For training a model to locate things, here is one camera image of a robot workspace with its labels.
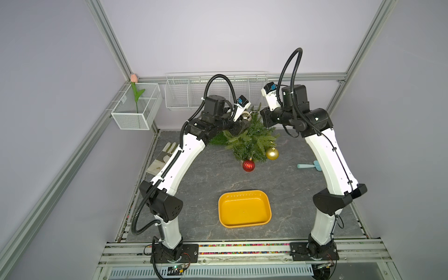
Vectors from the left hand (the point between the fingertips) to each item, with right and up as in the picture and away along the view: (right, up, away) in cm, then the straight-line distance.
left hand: (246, 118), depth 72 cm
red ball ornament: (+1, -20, +4) cm, 20 cm away
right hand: (+6, +3, -2) cm, 7 cm away
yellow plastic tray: (0, -43, +15) cm, 45 cm away
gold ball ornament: (+12, -15, +4) cm, 20 cm away
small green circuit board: (-30, -64, +1) cm, 71 cm away
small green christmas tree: (+4, -10, +9) cm, 14 cm away
